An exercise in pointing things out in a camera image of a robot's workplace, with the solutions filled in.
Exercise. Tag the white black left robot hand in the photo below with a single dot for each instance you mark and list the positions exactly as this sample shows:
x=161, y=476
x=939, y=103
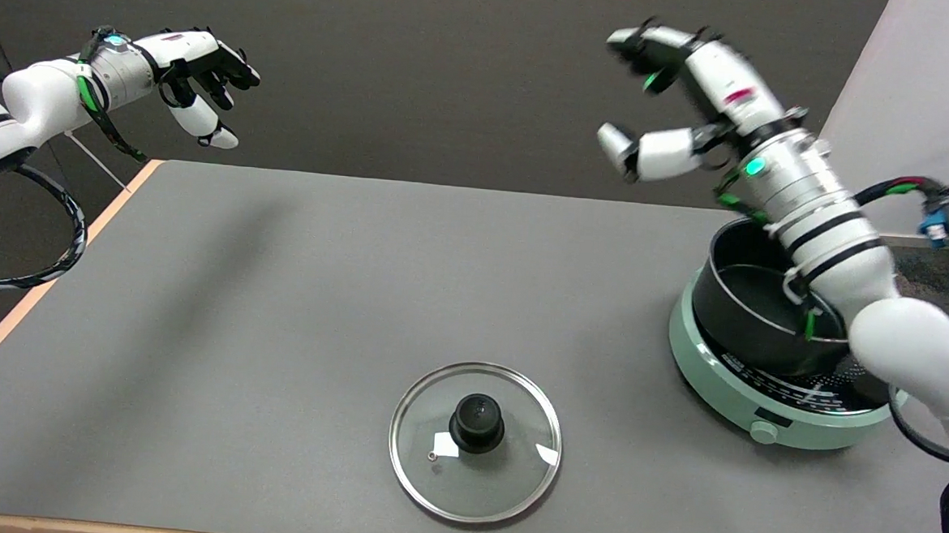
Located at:
x=189, y=48

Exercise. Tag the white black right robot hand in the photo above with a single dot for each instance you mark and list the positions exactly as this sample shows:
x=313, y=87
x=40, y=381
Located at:
x=728, y=77

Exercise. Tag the glass pot lid black knob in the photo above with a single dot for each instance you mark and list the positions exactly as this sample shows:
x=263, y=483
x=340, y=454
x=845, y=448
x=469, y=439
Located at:
x=495, y=487

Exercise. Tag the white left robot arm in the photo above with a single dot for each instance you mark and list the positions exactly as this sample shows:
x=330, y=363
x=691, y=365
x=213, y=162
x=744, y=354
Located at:
x=36, y=101

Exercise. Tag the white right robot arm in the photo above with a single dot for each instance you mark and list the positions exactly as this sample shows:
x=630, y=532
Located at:
x=901, y=338

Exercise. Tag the green round induction cooker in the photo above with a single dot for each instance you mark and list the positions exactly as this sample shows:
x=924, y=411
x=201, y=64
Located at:
x=728, y=393

